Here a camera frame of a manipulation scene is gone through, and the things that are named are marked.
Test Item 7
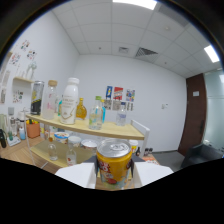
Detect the wooden wall shelf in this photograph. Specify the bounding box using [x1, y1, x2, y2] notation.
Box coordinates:
[13, 76, 36, 84]

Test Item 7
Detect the clear bottle green cap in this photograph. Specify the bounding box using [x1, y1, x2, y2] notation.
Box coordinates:
[88, 95, 104, 131]

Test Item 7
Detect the blue white wall poster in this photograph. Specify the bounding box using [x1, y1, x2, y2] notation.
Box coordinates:
[125, 88, 136, 103]

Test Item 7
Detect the orange basket with fruit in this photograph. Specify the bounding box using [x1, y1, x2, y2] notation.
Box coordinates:
[25, 119, 41, 139]

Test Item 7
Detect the black chair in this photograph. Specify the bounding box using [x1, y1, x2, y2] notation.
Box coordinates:
[181, 143, 224, 169]

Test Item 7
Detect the two-tier wooden shelf rack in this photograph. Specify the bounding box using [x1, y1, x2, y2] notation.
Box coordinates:
[25, 113, 151, 169]

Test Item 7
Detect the ceiling air vent grille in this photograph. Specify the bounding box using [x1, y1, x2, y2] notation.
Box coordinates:
[134, 47, 159, 63]

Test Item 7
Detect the small light blue bottle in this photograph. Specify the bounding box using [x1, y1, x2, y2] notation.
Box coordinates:
[100, 99, 107, 124]

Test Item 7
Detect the blue rimmed bowl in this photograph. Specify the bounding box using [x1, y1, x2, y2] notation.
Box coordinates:
[53, 131, 70, 145]

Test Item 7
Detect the black kettle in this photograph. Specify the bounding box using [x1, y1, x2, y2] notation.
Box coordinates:
[0, 129, 8, 149]

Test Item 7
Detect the clear bottle orange cap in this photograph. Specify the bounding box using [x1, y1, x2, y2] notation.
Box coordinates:
[48, 136, 58, 162]

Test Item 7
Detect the brown wooden door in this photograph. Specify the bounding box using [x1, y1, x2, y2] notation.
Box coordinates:
[177, 73, 208, 157]

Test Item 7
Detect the tall black yellow can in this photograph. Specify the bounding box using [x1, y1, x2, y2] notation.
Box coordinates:
[30, 80, 45, 116]

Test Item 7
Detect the clear bottle blue cap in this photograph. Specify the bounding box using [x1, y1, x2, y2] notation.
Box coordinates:
[115, 101, 128, 127]

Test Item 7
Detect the round amber liquid bottle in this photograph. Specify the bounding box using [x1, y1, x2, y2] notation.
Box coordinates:
[75, 97, 88, 120]

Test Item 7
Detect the small teal liquid bottle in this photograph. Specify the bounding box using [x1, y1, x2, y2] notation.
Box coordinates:
[57, 94, 64, 117]

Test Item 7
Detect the white kitchen scale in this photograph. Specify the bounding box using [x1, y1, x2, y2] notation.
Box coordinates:
[7, 135, 22, 147]

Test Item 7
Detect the large white bottle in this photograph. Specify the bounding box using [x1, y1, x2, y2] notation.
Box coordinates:
[59, 77, 80, 125]

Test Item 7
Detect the light blue small container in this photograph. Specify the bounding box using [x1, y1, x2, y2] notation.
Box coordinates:
[18, 126, 27, 141]

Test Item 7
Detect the yellow drink can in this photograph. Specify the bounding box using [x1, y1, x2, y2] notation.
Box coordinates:
[96, 138, 133, 190]

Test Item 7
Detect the red wall poster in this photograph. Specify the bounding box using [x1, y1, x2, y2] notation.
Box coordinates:
[113, 86, 124, 101]

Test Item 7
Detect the yellow bottle white cap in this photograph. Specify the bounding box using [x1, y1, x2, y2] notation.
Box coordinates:
[129, 139, 139, 154]

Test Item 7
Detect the glass jar with cork lid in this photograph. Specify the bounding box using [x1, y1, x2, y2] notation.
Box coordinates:
[42, 79, 58, 120]

